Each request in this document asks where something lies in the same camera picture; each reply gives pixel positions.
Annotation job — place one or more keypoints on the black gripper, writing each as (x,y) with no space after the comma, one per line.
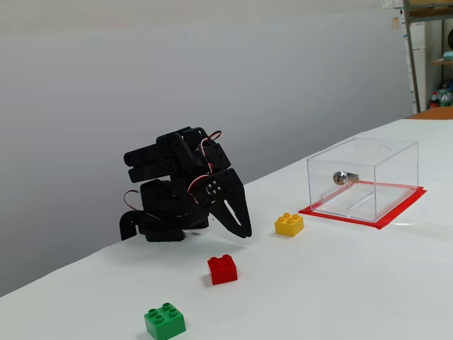
(226,189)

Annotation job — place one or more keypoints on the green lego brick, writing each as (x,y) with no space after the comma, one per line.
(164,320)

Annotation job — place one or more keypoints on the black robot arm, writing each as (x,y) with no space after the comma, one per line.
(159,198)

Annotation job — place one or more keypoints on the yellow lego brick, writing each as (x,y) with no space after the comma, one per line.
(289,226)

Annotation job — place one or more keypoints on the red lego brick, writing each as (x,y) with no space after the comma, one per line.
(222,271)

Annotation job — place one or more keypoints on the transparent acrylic box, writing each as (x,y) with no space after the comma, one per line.
(361,170)

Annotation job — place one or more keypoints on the black table clamp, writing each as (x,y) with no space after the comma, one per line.
(126,225)

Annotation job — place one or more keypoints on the silver cam lock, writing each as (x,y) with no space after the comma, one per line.
(341,178)

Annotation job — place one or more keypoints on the wooden table top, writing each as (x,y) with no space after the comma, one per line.
(435,113)

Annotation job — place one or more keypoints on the red capped dark bottle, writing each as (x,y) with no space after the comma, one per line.
(434,101)

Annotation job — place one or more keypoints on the metal shelf rack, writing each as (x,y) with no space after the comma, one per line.
(410,53)

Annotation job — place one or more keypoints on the white tall panel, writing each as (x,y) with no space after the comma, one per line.
(419,63)

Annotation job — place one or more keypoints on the green plastic bottle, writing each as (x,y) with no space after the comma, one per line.
(446,97)

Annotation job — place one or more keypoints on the teal object on shelf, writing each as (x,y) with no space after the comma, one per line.
(448,55)

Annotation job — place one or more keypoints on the red tape frame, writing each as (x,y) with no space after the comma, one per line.
(400,210)

